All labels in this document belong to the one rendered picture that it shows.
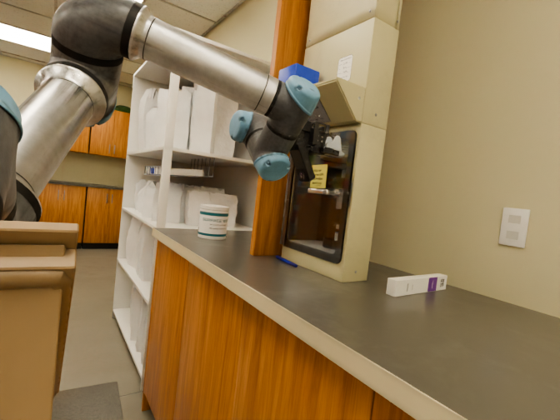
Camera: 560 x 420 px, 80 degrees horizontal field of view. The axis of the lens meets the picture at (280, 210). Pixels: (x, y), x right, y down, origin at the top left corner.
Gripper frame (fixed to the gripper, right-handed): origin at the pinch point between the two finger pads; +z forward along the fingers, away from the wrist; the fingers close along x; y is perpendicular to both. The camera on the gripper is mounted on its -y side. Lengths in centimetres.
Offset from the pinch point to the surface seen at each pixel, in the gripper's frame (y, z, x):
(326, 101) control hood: 15.4, -5.5, 2.9
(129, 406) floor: -131, -29, 101
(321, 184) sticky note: -8.5, 1.2, 8.4
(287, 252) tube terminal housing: -34.0, 2.5, 23.5
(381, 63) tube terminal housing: 28.4, 7.4, -4.6
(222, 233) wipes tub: -34, -5, 65
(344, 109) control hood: 12.9, -2.9, -2.5
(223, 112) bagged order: 35, 20, 133
